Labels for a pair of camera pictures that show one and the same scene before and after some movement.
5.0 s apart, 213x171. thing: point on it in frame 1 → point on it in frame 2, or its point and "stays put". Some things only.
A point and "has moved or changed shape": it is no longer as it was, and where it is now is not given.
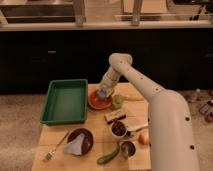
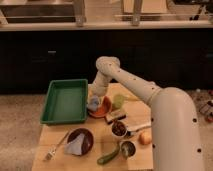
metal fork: [52, 153] stays put
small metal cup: [128, 149] stays put
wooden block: [115, 115] stays put
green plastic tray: [65, 102] stays put
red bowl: [98, 102] has moved or changed shape
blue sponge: [102, 92] has moved or changed shape
